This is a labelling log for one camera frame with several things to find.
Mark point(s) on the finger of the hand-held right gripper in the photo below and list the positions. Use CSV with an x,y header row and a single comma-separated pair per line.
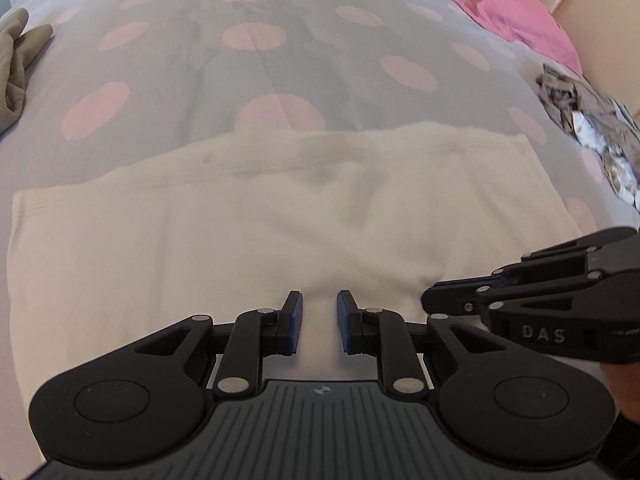
x,y
560,255
450,298

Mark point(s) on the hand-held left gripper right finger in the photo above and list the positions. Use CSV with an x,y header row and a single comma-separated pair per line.
x,y
344,322

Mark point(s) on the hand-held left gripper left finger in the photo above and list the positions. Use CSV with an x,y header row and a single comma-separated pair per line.
x,y
296,322

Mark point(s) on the cream garment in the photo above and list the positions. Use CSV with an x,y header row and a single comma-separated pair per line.
x,y
200,240

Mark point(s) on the pile of crumpled clothes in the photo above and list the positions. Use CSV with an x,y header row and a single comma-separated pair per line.
x,y
595,120

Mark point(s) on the cream padded headboard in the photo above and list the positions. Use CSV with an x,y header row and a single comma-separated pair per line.
x,y
600,10

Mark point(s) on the grey pink-dotted bed sheet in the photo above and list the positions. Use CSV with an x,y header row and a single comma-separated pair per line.
x,y
300,60

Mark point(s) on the pink pillow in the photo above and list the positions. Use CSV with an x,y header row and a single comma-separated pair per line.
x,y
490,0

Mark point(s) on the beige garment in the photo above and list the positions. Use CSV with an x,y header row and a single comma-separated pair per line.
x,y
17,65

